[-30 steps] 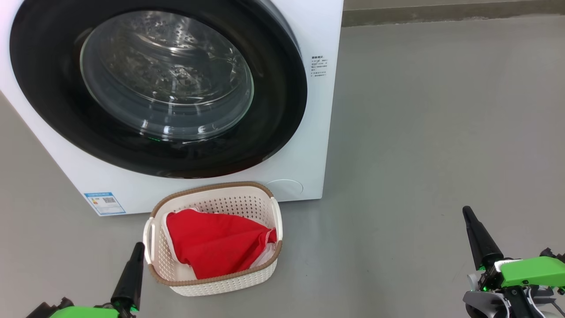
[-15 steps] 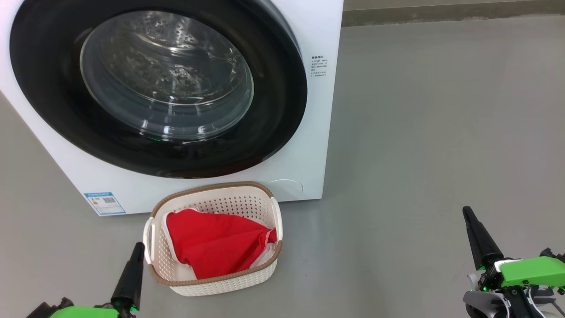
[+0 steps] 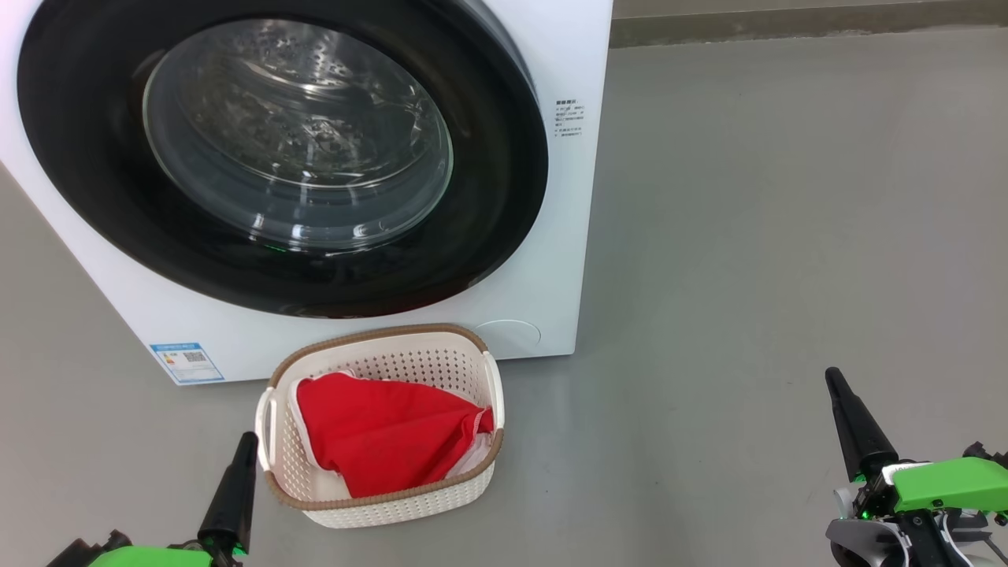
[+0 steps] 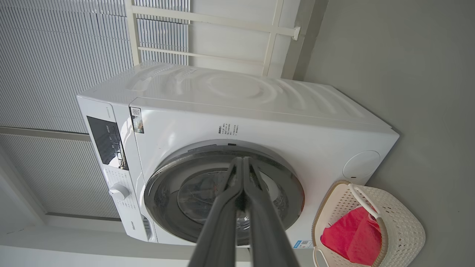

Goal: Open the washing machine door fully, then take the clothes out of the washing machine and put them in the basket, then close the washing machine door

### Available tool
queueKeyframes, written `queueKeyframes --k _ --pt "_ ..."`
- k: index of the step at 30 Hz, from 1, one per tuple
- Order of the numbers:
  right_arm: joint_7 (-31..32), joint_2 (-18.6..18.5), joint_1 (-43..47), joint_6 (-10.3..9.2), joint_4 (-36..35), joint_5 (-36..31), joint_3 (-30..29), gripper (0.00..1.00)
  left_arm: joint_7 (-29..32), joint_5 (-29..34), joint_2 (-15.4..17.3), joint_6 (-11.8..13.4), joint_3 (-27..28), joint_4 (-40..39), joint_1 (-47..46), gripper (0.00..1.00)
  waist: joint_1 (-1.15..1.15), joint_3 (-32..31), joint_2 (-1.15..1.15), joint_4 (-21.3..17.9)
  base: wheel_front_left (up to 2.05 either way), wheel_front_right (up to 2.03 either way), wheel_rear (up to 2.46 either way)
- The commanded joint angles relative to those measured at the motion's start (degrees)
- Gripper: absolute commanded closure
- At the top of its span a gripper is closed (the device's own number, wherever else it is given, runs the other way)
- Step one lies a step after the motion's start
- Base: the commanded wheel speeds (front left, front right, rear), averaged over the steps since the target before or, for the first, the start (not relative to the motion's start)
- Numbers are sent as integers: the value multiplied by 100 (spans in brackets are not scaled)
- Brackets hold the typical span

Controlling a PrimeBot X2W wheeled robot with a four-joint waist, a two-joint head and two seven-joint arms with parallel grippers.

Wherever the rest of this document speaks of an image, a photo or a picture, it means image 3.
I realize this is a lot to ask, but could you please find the black washing machine door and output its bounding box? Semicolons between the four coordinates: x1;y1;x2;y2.
17;0;550;320

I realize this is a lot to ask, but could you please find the blue energy label sticker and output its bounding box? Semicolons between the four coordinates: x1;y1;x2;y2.
150;342;225;385

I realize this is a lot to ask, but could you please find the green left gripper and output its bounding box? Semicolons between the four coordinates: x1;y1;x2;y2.
87;432;259;567

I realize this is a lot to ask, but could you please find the red garment white trim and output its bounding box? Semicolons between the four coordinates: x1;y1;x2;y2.
290;372;495;499

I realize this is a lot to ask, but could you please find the printed text label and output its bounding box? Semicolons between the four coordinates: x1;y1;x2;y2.
554;98;585;139

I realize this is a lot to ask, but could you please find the cream perforated laundry basket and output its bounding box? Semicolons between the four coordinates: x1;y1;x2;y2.
255;324;505;528

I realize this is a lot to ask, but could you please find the white washing machine body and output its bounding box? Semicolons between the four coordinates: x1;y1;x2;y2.
0;0;614;387

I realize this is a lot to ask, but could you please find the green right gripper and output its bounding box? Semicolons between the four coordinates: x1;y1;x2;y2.
825;367;1008;521

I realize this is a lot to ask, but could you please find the round white filter cover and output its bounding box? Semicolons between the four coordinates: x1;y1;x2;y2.
475;319;542;359

